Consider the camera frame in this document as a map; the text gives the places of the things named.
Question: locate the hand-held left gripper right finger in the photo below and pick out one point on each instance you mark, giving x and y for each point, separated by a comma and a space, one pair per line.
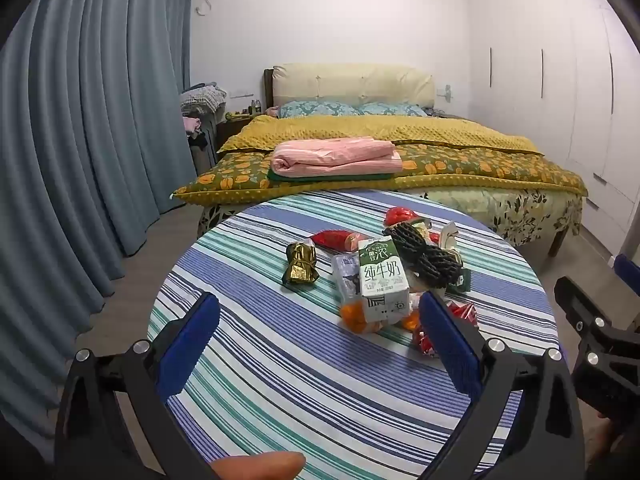
450, 345

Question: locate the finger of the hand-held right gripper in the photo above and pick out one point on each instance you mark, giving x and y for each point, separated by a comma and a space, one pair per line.
629, 271
585, 310

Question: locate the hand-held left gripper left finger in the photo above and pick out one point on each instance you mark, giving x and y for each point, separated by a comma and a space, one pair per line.
190, 340

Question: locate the green white milk carton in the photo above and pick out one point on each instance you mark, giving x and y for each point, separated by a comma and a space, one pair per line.
382, 280

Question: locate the white yellow snack packet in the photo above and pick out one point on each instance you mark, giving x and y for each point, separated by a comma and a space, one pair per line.
447, 235

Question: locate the gold foil packet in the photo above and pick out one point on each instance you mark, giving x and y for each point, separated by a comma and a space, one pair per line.
300, 267

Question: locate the red plastic bag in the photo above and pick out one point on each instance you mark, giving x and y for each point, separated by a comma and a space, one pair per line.
400, 216

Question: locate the person's left hand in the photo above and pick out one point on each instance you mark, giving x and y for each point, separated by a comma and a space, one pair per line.
265, 466

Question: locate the red white snack wrapper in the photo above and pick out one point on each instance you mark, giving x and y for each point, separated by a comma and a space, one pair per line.
462, 312
425, 345

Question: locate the dark green packet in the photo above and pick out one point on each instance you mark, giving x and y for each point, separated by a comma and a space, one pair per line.
462, 280

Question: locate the striped tablecloth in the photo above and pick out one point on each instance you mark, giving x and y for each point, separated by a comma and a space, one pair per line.
280, 370

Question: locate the leaf print bed sheet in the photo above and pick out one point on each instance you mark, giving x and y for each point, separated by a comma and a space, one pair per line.
525, 210

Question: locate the red sausage packet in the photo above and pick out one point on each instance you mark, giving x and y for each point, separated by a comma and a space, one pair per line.
335, 239

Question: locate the green folded cloth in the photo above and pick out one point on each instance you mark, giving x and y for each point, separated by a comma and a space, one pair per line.
280, 178

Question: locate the orange floral quilt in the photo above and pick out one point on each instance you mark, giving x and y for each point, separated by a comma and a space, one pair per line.
475, 160

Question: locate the dark nightstand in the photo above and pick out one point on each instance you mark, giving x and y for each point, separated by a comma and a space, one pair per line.
227, 132

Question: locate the blue grey curtain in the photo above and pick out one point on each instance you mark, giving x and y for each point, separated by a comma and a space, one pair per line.
75, 160

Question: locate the pink garment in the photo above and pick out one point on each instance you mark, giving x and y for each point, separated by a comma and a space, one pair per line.
192, 125

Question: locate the pink folded blanket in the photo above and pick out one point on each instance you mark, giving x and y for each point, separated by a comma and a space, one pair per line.
330, 157

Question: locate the yellow blanket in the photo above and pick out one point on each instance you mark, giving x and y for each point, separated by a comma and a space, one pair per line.
400, 127

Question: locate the white wardrobe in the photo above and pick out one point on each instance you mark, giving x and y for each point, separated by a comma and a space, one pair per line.
525, 60

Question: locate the grey checked clothes pile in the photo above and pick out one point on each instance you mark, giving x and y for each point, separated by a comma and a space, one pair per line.
202, 97

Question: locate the teal floral pillow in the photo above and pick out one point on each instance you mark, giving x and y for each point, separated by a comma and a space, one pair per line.
392, 109
320, 109

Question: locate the bed with cream headboard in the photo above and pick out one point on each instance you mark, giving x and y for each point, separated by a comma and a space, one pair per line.
350, 85

